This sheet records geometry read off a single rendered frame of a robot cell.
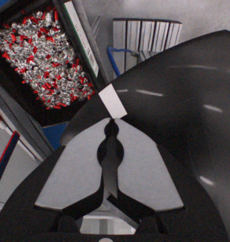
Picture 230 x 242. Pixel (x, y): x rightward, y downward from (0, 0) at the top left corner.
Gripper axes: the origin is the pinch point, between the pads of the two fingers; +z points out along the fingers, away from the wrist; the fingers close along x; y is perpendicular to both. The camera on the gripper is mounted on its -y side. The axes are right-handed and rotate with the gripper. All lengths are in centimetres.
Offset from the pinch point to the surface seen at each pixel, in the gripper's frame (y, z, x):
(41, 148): 25.9, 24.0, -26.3
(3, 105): 5.6, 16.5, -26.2
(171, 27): -16, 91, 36
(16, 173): 78, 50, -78
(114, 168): 6.7, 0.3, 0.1
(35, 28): -8.4, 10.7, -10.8
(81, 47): -5.5, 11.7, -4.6
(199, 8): -30, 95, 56
